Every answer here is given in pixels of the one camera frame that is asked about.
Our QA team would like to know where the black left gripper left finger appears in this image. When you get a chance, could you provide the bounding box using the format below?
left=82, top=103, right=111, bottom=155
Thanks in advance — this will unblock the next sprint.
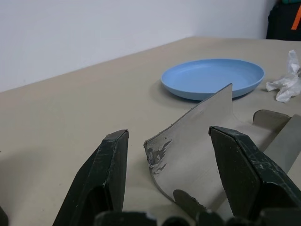
left=53, top=129, right=130, bottom=226

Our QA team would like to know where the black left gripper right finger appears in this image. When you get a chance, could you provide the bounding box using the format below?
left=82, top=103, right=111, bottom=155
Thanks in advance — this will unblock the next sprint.
left=208, top=126, right=301, bottom=218

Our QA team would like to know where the grey curled sheet flap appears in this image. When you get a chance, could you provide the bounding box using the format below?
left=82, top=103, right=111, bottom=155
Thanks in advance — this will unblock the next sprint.
left=143, top=82, right=243, bottom=212

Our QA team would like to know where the crumpled white tissue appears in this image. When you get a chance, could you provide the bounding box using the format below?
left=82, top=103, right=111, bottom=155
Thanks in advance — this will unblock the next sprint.
left=265, top=49, right=301, bottom=103

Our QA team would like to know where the blue round plate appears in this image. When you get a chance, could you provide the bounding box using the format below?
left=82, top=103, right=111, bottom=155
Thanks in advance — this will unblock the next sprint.
left=160, top=58, right=266, bottom=101

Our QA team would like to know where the black bag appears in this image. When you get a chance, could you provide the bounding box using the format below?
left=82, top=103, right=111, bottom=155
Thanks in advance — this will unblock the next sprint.
left=266, top=0, right=301, bottom=40

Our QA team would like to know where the orange strap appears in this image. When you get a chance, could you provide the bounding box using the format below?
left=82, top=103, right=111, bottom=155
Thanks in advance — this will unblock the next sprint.
left=291, top=4, right=301, bottom=31

